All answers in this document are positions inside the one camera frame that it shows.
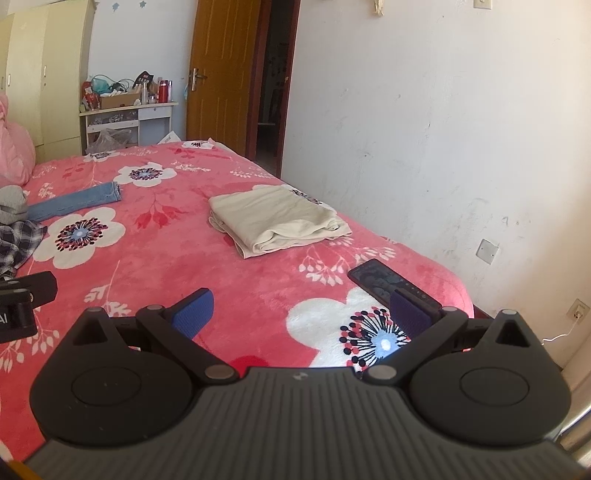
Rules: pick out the red floral bed blanket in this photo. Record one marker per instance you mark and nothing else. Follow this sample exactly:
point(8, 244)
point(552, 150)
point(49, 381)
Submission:
point(293, 308)

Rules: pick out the brown wooden door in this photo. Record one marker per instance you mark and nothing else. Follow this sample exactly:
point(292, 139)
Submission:
point(220, 71)

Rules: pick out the cream wardrobe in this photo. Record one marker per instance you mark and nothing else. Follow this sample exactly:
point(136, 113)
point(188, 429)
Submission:
point(44, 61)

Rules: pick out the pink floral quilt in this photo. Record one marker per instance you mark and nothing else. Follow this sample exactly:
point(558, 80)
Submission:
point(17, 152)

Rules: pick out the white light switch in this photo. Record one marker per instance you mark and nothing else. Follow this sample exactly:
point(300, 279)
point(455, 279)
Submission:
point(483, 4)

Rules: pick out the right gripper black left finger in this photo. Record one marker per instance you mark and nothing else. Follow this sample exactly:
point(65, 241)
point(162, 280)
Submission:
point(173, 330)

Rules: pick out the black white plaid shirt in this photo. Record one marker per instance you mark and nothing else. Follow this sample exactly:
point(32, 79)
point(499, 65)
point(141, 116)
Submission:
point(18, 242)

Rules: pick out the beige khaki jacket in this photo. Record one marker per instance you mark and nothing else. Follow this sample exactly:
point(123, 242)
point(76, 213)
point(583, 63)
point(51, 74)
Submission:
point(267, 219)

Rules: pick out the black smartphone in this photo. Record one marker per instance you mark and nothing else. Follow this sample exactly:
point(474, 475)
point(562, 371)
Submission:
point(378, 280)

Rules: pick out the grey sweater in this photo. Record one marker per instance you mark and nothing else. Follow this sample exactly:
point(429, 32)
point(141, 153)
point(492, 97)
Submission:
point(13, 205)

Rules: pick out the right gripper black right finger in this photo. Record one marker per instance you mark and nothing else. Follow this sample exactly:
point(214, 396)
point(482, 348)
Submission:
point(432, 331)

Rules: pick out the red thermos bottle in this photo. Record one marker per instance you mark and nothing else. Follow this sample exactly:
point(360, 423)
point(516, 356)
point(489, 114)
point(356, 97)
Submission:
point(163, 91)

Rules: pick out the white cluttered desk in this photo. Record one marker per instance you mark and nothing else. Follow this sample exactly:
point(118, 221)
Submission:
point(148, 121)

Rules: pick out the cardboard box on desk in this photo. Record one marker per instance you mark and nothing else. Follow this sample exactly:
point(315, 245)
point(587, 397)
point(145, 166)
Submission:
point(119, 99)

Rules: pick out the blue denim jeans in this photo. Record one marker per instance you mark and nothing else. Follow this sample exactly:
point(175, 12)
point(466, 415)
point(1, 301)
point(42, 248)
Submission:
point(59, 206)

